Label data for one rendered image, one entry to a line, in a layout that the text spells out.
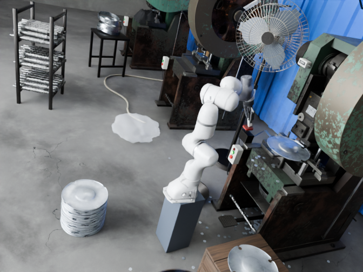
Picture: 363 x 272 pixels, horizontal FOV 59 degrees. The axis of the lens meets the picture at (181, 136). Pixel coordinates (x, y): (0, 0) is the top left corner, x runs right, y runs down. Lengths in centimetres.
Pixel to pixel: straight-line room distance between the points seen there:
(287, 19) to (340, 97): 122
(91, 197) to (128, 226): 37
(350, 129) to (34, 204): 203
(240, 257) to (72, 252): 103
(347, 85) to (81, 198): 164
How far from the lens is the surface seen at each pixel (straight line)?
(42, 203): 251
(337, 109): 160
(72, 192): 222
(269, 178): 221
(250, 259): 196
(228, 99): 169
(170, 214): 209
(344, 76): 161
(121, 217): 242
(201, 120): 170
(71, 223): 223
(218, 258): 189
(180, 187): 193
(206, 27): 303
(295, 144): 231
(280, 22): 269
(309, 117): 216
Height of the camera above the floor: 176
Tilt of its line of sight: 30 degrees down
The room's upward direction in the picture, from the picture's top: 15 degrees clockwise
